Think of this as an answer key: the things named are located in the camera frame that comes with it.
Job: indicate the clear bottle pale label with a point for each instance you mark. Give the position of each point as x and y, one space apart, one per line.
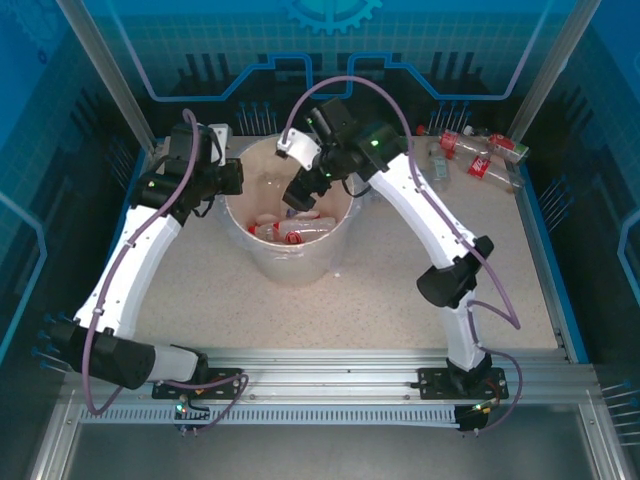
440 167

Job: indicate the white round plastic bin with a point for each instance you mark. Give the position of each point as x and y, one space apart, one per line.
295 270

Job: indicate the bottle red green label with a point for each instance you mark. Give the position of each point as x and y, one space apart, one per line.
502 142

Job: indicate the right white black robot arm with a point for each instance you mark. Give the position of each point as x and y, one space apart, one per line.
425 215

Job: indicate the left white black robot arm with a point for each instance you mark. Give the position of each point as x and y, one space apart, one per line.
140 255

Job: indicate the clear plastic bin liner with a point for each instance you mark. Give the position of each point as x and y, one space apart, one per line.
357 192

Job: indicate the blue table edge trim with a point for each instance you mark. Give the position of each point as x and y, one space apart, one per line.
145 167
555 260

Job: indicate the grey metal base tray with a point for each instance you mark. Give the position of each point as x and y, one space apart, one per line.
320 455

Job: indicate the aluminium frame post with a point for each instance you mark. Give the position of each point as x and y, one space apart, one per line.
552 75
112 75

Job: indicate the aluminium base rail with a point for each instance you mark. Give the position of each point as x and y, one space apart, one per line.
325 370

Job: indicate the black connector bracket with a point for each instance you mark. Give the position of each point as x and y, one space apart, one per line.
470 417
192 412

